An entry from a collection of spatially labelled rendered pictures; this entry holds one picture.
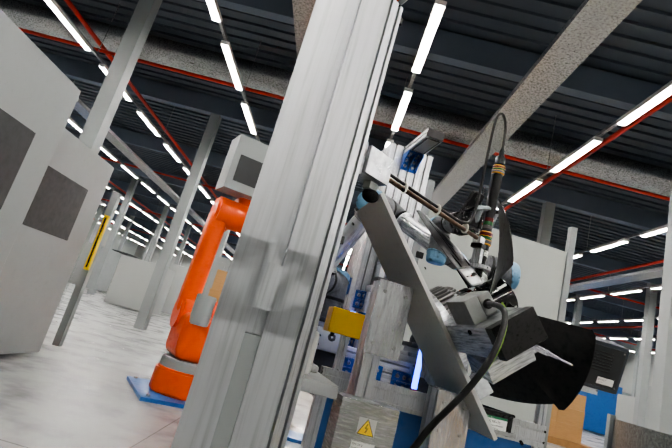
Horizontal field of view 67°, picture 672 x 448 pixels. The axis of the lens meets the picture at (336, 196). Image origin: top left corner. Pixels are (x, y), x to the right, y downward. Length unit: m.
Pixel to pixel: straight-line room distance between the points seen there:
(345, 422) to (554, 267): 2.94
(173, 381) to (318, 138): 5.14
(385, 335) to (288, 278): 1.18
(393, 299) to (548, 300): 2.67
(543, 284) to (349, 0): 3.75
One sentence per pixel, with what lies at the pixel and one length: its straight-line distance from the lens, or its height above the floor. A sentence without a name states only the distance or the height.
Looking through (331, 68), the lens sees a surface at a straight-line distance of 0.29.
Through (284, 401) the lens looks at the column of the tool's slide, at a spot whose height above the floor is 0.82.
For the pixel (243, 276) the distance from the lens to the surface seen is 0.25.
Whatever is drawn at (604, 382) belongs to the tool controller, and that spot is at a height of 1.08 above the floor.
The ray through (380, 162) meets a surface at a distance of 1.26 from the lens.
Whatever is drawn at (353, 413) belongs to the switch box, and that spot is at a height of 0.81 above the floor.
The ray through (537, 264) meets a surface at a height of 1.84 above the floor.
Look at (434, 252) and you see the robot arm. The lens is 1.95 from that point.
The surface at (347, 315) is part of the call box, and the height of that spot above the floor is 1.05.
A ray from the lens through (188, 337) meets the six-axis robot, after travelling 5.35.
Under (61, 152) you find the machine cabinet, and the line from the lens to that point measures 5.29.
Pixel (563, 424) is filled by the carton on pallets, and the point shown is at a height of 0.47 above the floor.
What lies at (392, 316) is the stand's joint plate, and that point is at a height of 1.06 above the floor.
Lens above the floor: 0.97
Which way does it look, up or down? 15 degrees up
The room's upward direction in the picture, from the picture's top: 16 degrees clockwise
